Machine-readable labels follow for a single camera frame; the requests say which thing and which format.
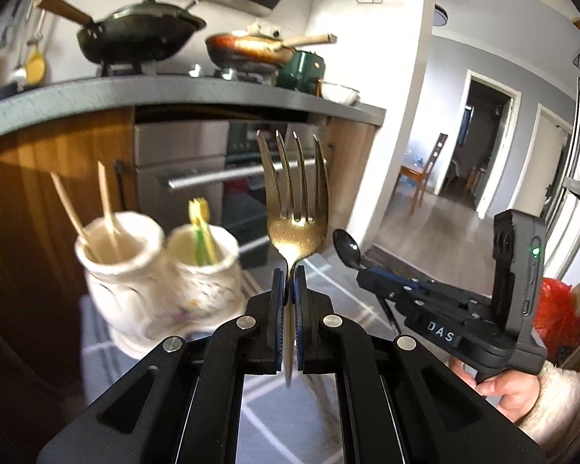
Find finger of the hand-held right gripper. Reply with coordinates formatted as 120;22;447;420
357;272;446;319
366;265;466;308

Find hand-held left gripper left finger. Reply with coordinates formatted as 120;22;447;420
36;267;289;464

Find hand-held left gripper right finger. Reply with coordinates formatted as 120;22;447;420
292;267;548;464

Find black spoon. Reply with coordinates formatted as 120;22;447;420
333;229;401;335

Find gold fork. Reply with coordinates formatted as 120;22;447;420
256;128;330;390

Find yellow-green training chopstick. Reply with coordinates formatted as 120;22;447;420
199;217;219;266
188;197;210;266

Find white floral ceramic utensil holder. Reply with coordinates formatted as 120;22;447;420
75;212;246;359

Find wooden chopstick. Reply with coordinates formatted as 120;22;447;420
97;161;123;260
50;171;98;263

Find person's right forearm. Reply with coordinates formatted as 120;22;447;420
516;360;580;446

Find person's right hand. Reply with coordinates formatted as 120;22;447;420
447;358;543;426

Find grey plaid cloth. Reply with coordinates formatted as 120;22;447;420
80;255;403;464

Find red plastic bag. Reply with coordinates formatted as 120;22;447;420
534;278;580;364

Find narrow wooden cabinet door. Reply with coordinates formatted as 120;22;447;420
326;118;379;241

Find wooden chair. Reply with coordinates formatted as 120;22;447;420
399;133;449;214

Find stainless steel built-in oven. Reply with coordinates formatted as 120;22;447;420
134;118;330;271

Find white bowl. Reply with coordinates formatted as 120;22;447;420
319;81;361;106

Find green kitchen appliance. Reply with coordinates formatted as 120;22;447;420
276;49;326;94

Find copper frying pan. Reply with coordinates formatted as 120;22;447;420
205;30;338;71

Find grey stone countertop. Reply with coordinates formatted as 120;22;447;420
0;75;386;145

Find wooden base cabinet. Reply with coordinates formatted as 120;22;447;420
0;107;138;397

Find black wok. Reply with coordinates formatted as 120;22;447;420
36;0;208;67

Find yellow spatula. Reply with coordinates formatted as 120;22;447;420
25;7;47;86

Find metal ladle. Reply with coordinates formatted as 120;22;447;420
7;10;28;86

